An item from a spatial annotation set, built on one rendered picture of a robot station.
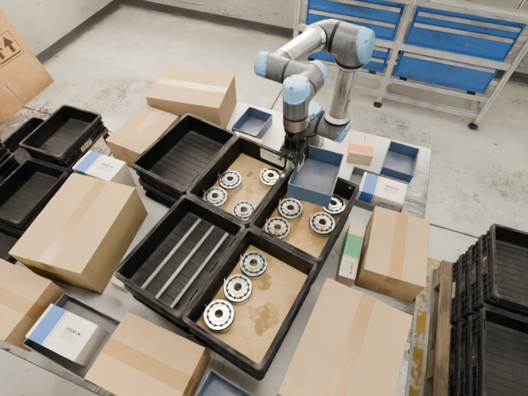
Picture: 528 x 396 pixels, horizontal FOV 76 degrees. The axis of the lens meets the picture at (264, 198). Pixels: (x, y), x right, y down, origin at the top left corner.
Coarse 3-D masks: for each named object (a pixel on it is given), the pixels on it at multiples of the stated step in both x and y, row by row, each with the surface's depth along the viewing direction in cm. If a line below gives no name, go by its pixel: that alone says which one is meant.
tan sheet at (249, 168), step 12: (240, 156) 162; (240, 168) 158; (252, 168) 158; (264, 168) 158; (252, 180) 154; (228, 192) 150; (240, 192) 150; (252, 192) 150; (264, 192) 150; (228, 204) 146
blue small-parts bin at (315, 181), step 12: (312, 156) 128; (324, 156) 126; (336, 156) 124; (312, 168) 127; (324, 168) 127; (336, 168) 127; (300, 180) 123; (312, 180) 123; (324, 180) 123; (336, 180) 116; (288, 192) 118; (300, 192) 115; (312, 192) 113; (324, 192) 120; (324, 204) 116
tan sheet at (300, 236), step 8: (344, 200) 147; (304, 208) 145; (312, 208) 145; (272, 216) 142; (304, 216) 142; (296, 224) 140; (304, 224) 140; (296, 232) 138; (304, 232) 138; (288, 240) 136; (296, 240) 136; (304, 240) 136; (312, 240) 136; (320, 240) 136; (304, 248) 134; (312, 248) 134; (320, 248) 134
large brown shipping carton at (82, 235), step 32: (64, 192) 140; (96, 192) 140; (128, 192) 141; (32, 224) 131; (64, 224) 131; (96, 224) 131; (128, 224) 143; (32, 256) 123; (64, 256) 123; (96, 256) 126; (96, 288) 131
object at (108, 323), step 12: (60, 300) 125; (72, 300) 129; (72, 312) 126; (84, 312) 126; (96, 312) 126; (108, 324) 123; (108, 336) 121; (36, 348) 119; (60, 360) 116; (72, 372) 110; (84, 372) 114
